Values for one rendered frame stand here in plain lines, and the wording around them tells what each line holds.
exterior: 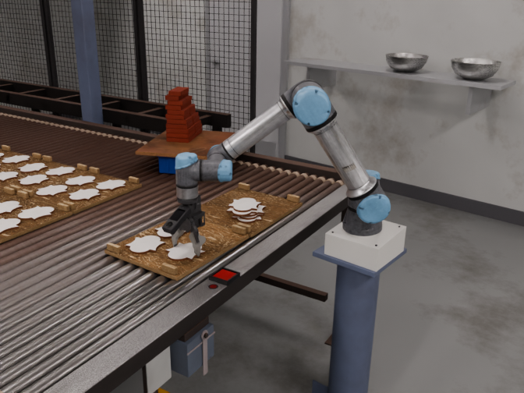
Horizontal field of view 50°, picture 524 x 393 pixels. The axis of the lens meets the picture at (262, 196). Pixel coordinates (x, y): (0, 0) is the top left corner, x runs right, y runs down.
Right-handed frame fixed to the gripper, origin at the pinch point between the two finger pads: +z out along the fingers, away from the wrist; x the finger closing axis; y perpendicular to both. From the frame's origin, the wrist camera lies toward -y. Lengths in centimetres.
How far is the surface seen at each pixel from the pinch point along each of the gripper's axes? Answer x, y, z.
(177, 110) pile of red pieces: 76, 83, -27
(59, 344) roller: -6, -58, 3
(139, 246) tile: 15.2, -7.1, -0.3
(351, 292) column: -46, 43, 22
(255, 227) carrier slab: -7.6, 33.3, 0.5
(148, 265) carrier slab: 3.9, -14.4, 0.7
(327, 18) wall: 133, 359, -63
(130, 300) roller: -5.0, -31.4, 3.0
